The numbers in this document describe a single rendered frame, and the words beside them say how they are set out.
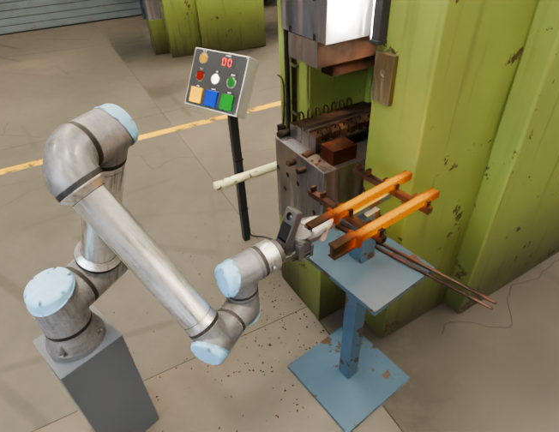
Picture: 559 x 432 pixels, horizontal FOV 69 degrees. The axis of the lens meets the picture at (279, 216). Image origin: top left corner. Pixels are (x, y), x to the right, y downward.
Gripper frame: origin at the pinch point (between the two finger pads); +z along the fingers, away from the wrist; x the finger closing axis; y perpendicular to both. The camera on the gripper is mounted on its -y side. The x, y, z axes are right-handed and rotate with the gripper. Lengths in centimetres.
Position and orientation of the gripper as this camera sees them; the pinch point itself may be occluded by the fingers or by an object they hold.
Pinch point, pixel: (327, 218)
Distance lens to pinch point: 121.6
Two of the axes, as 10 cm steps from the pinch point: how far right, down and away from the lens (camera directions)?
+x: 6.1, 4.7, -6.4
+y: 0.4, 7.9, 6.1
